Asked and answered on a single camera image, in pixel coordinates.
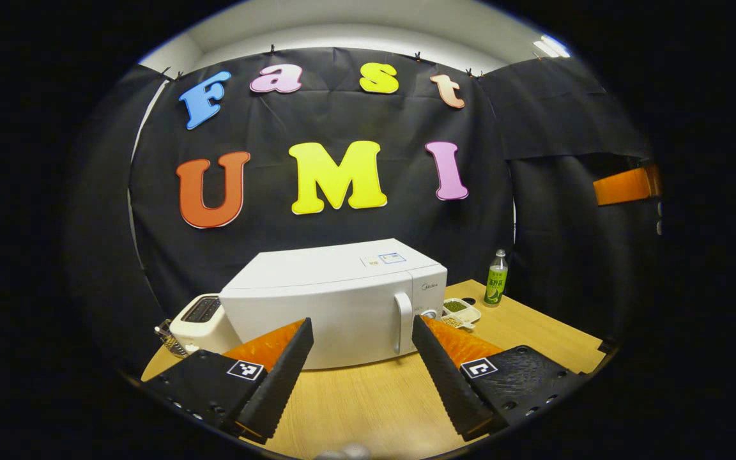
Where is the black backdrop cloth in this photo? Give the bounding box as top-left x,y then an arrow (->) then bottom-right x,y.
65,46 -> 663,371

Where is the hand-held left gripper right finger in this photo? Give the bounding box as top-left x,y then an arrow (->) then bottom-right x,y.
411,314 -> 589,441

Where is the divided dish of beans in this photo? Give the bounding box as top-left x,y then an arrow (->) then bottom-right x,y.
441,298 -> 482,331

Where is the white toaster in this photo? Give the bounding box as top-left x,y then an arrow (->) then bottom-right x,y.
169,293 -> 241,356

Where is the white microwave oven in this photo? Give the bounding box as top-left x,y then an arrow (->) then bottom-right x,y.
219,238 -> 449,370

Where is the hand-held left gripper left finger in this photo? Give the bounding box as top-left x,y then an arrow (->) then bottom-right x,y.
143,318 -> 315,445

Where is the small metal wire holder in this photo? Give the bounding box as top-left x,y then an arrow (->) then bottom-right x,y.
154,318 -> 188,357

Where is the green drink bottle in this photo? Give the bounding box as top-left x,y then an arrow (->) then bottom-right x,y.
483,249 -> 509,307

